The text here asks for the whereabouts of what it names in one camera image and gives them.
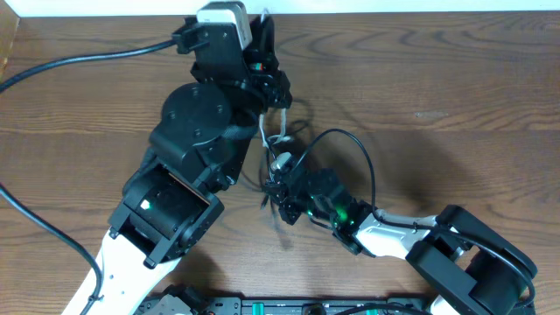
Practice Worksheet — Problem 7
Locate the black usb cable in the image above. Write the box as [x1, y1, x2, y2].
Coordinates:
[240, 98, 316, 246]

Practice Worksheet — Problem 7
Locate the white usb cable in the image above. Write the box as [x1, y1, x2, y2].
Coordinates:
[257, 8, 293, 149]

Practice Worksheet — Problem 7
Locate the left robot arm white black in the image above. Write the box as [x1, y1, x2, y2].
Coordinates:
[65, 15, 292, 314]

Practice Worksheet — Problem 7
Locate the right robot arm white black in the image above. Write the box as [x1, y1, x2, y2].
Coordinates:
[263, 169, 537, 314]

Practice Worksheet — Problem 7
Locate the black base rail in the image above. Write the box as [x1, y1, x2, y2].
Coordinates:
[135, 283, 537, 315]

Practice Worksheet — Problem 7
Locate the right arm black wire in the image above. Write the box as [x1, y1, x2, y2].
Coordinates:
[290, 128, 537, 307]

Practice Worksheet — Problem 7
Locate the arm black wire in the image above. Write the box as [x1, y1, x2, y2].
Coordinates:
[0, 38, 180, 315]
[290, 128, 537, 307]

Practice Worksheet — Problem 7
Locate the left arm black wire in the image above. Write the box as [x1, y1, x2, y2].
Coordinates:
[0, 38, 180, 315]

